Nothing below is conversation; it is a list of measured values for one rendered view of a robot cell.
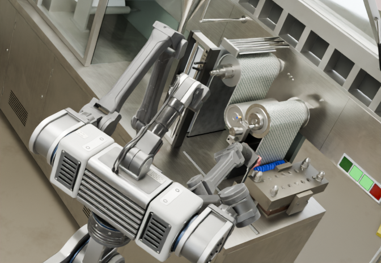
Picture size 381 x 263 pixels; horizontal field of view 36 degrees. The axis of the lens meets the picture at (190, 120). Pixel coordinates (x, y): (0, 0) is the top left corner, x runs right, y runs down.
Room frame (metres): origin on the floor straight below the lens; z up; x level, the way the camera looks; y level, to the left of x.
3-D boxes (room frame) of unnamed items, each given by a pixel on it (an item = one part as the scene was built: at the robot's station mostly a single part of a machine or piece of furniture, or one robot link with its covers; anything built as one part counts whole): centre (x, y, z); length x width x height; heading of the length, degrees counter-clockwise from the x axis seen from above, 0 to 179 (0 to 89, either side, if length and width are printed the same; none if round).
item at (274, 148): (2.24, -0.39, 1.11); 0.23 x 0.01 x 0.18; 140
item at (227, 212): (1.24, -0.18, 1.45); 0.09 x 0.08 x 0.12; 71
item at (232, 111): (2.36, -0.26, 1.18); 0.26 x 0.12 x 0.12; 140
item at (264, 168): (2.22, -0.41, 1.03); 0.21 x 0.04 x 0.03; 140
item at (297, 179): (2.19, -0.51, 1.00); 0.40 x 0.16 x 0.06; 140
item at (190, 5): (2.73, 0.21, 1.19); 0.14 x 0.14 x 0.57
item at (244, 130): (2.18, -0.21, 1.05); 0.06 x 0.05 x 0.31; 140
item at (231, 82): (2.45, -0.16, 1.34); 0.25 x 0.14 x 0.14; 140
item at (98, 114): (1.47, 0.27, 1.43); 0.10 x 0.05 x 0.09; 161
